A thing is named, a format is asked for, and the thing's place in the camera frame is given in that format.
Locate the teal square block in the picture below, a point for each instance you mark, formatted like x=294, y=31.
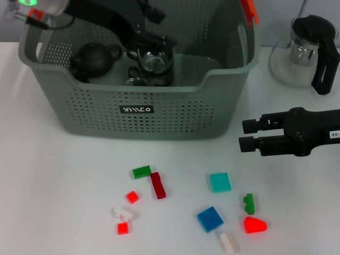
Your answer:
x=220, y=182

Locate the blue square block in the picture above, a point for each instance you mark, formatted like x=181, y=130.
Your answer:
x=210, y=219

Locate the grey perforated storage bin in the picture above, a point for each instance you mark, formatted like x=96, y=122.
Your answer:
x=93, y=119

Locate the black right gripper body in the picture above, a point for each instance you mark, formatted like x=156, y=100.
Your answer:
x=310, y=127

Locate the small red square block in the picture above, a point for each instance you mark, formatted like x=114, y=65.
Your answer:
x=123, y=228

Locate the green stepped building block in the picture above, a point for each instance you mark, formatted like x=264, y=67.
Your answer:
x=249, y=205

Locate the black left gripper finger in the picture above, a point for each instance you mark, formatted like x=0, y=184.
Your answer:
x=151, y=41
x=155, y=14

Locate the black clay teapot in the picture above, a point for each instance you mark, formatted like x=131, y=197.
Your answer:
x=93, y=59

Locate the clear pinkish long block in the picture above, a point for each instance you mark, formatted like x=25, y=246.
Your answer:
x=228, y=241

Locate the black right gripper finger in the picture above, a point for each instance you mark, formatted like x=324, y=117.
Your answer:
x=268, y=146
x=263, y=122

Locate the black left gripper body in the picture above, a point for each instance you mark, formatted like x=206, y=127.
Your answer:
x=106, y=12

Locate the red rounded building block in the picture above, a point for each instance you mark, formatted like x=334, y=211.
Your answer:
x=254, y=225

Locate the green rectangular building block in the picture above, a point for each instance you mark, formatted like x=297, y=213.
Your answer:
x=142, y=172

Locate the small red sloped block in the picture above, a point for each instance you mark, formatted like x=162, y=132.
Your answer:
x=132, y=197

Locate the steel infuser insert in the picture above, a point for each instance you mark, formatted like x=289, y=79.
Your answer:
x=300, y=54

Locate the dark red long block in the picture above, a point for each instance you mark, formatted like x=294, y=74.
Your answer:
x=158, y=186

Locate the small black clay cup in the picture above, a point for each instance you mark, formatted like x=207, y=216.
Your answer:
x=81, y=77

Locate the white long building block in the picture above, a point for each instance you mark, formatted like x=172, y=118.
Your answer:
x=120, y=213

